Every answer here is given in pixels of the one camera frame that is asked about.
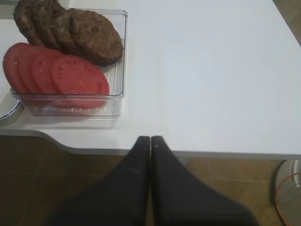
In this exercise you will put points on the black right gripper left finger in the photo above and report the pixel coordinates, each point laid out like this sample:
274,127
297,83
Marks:
120,199

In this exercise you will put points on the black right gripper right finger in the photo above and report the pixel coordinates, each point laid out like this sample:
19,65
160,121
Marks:
181,199

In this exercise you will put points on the round metal stand base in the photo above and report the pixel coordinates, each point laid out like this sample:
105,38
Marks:
286,188

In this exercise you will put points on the front red tomato slice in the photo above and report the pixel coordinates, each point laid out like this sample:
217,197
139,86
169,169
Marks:
76,77

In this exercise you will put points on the red tomato slice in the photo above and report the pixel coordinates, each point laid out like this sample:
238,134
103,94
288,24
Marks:
76,77
41,65
24,67
10,67

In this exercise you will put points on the clear patty and tomato box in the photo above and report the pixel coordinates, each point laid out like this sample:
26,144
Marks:
40,104

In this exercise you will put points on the metal baking tray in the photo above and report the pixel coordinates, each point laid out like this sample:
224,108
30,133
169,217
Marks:
10,111

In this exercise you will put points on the front brown beef patty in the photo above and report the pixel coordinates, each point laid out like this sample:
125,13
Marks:
96,37

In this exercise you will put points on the brown beef patty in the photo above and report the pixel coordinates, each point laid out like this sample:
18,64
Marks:
24,21
44,13
96,37
62,33

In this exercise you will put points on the rear red tomato slice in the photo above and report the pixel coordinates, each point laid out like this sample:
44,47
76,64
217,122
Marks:
10,67

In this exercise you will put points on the rear brown beef patty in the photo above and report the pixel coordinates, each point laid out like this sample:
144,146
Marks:
24,21

